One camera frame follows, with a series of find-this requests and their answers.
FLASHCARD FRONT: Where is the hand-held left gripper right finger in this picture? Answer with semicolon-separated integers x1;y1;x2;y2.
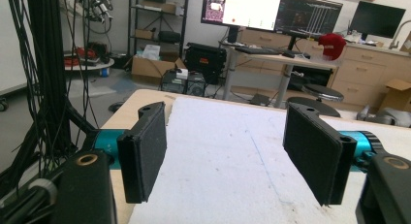
282;102;358;208

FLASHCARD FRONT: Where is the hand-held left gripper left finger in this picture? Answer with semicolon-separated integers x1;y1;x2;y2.
116;101;168;205

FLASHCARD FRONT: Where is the black round stool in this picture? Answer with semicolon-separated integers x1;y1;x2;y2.
285;83;345;118

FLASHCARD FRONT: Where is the computer tower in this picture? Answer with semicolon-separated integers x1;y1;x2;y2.
160;68;207;98

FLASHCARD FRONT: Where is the grey robot part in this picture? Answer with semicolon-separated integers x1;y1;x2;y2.
356;104;411;128

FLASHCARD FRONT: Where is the white foam mat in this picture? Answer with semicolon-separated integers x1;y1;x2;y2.
128;96;411;224

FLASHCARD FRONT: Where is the open cardboard box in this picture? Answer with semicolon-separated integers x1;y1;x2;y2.
130;54;187;86

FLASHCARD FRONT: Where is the wooden drawer cabinet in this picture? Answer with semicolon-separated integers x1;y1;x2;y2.
238;27;411;112

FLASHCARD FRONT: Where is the light wooden standing desk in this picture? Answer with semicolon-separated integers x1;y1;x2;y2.
219;41;340;110

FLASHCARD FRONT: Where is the small cardboard box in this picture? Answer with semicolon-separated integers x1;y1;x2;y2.
378;78;411;113

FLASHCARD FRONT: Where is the round white table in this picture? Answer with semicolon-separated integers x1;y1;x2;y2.
63;47;115;78

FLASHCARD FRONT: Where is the red cap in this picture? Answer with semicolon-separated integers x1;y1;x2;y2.
317;32;347;61

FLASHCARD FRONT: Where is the black equipment case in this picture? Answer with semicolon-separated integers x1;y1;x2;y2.
183;42;228;85

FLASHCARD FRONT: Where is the black keyboard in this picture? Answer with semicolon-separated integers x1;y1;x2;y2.
235;46;285;56

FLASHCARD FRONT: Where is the black metal shelf rack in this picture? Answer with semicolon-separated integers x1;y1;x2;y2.
127;0;190;62

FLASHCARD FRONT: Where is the dark monitor with code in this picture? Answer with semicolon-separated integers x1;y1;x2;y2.
274;0;344;40

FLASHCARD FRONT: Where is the black blank monitor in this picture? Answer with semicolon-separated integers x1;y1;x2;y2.
349;0;407;40

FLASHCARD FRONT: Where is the large monitor with white window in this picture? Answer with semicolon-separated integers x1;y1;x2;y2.
200;0;284;32

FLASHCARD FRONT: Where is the black stand with cables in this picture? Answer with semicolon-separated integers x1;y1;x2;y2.
0;0;108;199

